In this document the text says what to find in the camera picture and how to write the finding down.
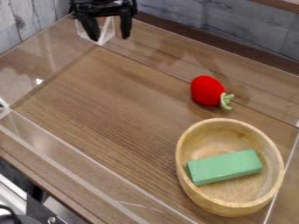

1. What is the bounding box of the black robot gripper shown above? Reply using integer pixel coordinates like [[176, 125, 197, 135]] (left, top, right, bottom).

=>
[[69, 0, 137, 41]]

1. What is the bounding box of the red knitted strawberry toy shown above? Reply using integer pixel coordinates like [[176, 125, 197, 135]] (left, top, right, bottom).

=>
[[190, 75, 234, 110]]

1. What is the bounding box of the green rectangular block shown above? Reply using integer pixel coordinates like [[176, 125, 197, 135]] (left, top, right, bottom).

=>
[[185, 149, 262, 186]]

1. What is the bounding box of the wooden bowl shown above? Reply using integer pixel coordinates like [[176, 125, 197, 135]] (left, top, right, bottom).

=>
[[174, 118, 284, 217]]

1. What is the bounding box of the clear acrylic tray enclosure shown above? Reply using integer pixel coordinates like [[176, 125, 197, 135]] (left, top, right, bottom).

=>
[[0, 16, 299, 224]]

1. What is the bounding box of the black metal bracket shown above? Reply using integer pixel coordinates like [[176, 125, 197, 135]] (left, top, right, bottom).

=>
[[25, 196, 66, 224]]

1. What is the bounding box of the black cable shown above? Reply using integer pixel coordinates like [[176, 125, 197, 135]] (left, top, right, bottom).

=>
[[0, 204, 21, 224]]

